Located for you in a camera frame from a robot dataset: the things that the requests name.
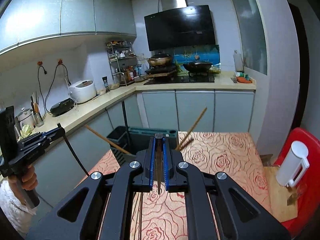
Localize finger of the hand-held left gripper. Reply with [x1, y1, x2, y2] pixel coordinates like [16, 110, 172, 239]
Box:
[17, 133, 65, 155]
[25, 127, 65, 144]

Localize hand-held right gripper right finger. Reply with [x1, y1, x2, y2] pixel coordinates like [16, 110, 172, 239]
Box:
[162, 138, 292, 240]

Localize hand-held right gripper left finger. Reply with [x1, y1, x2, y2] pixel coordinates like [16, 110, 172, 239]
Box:
[26, 137, 157, 240]

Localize dark wooden chopstick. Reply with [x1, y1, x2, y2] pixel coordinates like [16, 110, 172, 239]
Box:
[122, 101, 129, 153]
[57, 123, 89, 175]
[138, 192, 144, 240]
[154, 132, 163, 195]

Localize reddish brown chopstick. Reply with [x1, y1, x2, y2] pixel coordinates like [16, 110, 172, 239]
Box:
[176, 107, 208, 151]
[178, 137, 194, 152]

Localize black utensil holder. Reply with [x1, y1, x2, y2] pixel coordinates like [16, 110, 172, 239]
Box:
[107, 126, 179, 167]

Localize pale bamboo chopstick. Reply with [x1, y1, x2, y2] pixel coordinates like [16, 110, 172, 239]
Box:
[132, 194, 138, 240]

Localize person's left forearm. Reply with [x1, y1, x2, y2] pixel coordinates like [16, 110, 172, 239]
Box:
[0, 180, 38, 230]

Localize person's left hand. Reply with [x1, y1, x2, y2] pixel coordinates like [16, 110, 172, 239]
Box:
[21, 166, 38, 190]

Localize steel cutlery cup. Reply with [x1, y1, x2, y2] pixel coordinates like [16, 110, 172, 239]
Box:
[30, 91, 45, 127]

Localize napa cabbage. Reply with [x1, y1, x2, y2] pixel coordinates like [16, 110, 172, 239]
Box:
[20, 125, 34, 139]

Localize steel lidded pot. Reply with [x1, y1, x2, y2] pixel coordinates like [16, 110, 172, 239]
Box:
[17, 107, 35, 130]

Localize black electric griddle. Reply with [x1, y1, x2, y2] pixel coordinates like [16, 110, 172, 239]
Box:
[50, 99, 75, 117]

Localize white rice cooker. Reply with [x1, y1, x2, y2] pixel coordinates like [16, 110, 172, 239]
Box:
[69, 80, 97, 104]

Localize rose-print tablecloth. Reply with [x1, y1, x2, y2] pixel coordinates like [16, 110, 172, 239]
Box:
[91, 131, 272, 240]

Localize beige kitchen countertop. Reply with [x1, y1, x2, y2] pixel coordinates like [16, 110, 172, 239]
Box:
[15, 71, 257, 140]

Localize black glass gas stove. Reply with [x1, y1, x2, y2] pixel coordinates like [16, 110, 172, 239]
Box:
[144, 75, 215, 85]

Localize black induction cooker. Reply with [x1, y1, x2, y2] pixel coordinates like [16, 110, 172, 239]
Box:
[145, 66, 177, 77]

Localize black wok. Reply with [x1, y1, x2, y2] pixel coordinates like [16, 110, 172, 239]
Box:
[183, 61, 213, 73]

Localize brown cooking pot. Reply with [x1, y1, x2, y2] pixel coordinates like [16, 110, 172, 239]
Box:
[147, 53, 173, 67]

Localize metal spice rack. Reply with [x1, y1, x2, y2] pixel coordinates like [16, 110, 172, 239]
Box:
[107, 41, 137, 85]

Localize blue picture backsplash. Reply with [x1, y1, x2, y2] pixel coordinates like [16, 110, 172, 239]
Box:
[174, 44, 222, 74]

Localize orange scrubbing cloth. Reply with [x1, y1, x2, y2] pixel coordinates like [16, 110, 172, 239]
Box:
[235, 72, 252, 83]

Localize white electric kettle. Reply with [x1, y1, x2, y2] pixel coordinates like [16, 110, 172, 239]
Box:
[276, 141, 310, 187]

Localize black range hood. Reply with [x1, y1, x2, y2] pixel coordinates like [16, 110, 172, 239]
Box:
[144, 5, 216, 52]

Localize red plastic chair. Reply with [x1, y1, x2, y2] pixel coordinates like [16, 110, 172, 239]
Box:
[274, 127, 320, 235]

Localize frosted glass window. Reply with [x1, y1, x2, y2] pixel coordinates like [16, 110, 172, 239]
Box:
[229, 0, 268, 75]

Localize black power cable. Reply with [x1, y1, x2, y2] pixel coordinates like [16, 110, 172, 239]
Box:
[37, 64, 69, 115]

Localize grey wall cabinets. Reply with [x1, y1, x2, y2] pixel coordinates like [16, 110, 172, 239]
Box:
[0, 0, 137, 55]

